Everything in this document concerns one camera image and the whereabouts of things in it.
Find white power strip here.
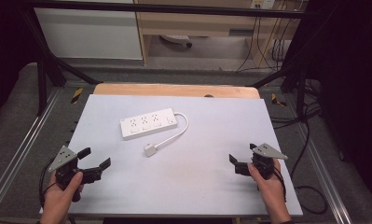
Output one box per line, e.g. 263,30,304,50
119,107,179,141

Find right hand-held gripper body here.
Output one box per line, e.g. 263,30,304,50
234,142,289,182

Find white plug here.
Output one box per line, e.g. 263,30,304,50
144,143,158,158

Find aluminium rail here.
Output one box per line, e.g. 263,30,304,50
294,122,353,224
0,88,64,216

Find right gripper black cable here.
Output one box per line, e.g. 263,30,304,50
272,167,288,203

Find white cabinet panel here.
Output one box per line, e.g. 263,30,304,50
34,0,144,61

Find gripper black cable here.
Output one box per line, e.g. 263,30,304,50
272,167,288,203
38,159,60,209

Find white power strip cable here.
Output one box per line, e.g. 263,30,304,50
154,111,190,151

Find person's right hand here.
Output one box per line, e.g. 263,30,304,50
247,158,293,217

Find white wall outlet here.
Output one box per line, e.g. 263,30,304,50
249,0,276,10

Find black metal frame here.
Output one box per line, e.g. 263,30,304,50
18,0,319,117

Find white extension socket with black plug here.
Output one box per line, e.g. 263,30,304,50
159,34,194,49

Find person's left hand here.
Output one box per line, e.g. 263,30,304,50
39,171,85,224

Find black floor cable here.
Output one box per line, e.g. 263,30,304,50
268,77,330,216

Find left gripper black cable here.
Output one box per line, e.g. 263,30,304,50
38,159,60,209

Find light wooden desk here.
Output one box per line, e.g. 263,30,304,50
132,0,301,67

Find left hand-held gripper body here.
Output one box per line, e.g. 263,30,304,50
48,145,103,203

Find light wooden board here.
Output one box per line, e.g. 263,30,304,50
92,82,261,100

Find bundle of hanging black cables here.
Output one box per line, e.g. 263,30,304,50
235,13,292,74

